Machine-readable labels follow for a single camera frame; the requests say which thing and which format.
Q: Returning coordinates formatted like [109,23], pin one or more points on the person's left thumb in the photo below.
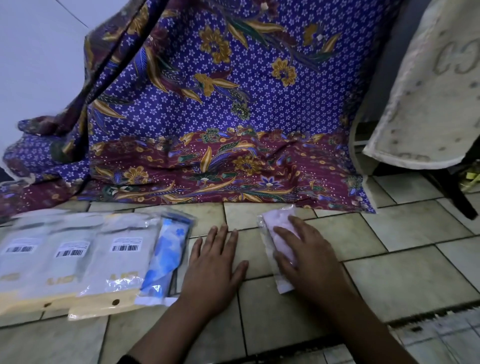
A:
[240,273]

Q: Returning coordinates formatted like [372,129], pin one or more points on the black stand leg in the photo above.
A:
[455,191]

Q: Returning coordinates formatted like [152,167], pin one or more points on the person's left middle finger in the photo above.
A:
[221,242]

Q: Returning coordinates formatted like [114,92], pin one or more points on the person's right middle finger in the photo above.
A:
[300,228]

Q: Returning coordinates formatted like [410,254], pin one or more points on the person's right forearm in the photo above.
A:
[367,333]

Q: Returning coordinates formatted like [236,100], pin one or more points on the purple floral batik cloth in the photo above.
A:
[232,112]

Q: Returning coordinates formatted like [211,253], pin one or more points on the grey packet with barcode label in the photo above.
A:
[120,262]
[67,266]
[18,266]

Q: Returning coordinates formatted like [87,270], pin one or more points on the blue patterned plastic packet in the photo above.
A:
[167,255]

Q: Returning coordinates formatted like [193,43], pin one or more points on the white hanging towel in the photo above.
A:
[435,90]

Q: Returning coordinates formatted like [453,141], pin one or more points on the person's left forearm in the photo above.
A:
[165,337]

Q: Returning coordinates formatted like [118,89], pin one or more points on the yellow-green bundle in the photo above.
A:
[472,178]

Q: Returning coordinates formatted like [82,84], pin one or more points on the person's left little finger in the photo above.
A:
[195,251]

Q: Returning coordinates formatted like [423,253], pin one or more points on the person's right thumb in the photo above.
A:
[285,262]

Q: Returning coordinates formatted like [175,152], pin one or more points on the person's left hand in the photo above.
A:
[210,281]

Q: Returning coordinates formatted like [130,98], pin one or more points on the pink clear plastic packet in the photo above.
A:
[275,228]

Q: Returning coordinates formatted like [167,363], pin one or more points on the person's right hand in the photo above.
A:
[315,270]

